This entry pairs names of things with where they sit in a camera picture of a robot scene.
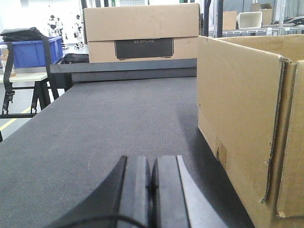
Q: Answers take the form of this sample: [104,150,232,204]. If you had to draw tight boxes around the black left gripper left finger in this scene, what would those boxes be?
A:
[48,156,151,228]

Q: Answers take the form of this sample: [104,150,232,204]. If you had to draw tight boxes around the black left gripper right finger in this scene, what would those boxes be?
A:
[152,155,227,228]

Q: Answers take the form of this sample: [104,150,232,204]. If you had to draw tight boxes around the brown cardboard carton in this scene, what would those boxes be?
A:
[197,34,304,228]

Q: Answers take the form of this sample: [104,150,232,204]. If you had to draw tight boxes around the dark grey conveyor belt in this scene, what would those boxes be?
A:
[0,60,253,228]

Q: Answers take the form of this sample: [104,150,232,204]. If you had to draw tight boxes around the black bag behind conveyor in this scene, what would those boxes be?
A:
[60,53,89,64]

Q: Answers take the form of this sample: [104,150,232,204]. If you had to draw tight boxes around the white folding table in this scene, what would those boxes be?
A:
[0,72,59,119]

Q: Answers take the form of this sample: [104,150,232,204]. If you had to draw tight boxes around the white humanoid robot right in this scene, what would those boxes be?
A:
[73,14,84,49]

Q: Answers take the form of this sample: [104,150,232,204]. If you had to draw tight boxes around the white humanoid robot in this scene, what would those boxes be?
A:
[73,14,84,49]
[48,15,63,37]

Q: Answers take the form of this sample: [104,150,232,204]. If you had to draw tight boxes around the Ecoflow cardboard box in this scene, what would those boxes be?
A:
[84,3,200,63]

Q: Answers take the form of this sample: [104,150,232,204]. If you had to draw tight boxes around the blue crate on table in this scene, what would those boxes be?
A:
[12,37,63,68]

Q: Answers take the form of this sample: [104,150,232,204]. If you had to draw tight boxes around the white humanoid robot left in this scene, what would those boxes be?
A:
[48,15,63,37]

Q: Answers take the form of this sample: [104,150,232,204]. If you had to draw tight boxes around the small distant cardboard box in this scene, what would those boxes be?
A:
[223,11,237,30]

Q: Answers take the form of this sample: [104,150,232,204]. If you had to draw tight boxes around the white plastic tub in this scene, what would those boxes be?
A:
[237,11,262,29]

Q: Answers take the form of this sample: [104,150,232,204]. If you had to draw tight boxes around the distant cardboard box right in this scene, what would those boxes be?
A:
[250,3,273,25]

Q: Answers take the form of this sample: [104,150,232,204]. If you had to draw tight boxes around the thin black cable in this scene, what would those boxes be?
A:
[71,215,148,228]

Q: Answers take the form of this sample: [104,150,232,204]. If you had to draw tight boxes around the black bag with straps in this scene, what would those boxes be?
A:
[0,27,59,116]

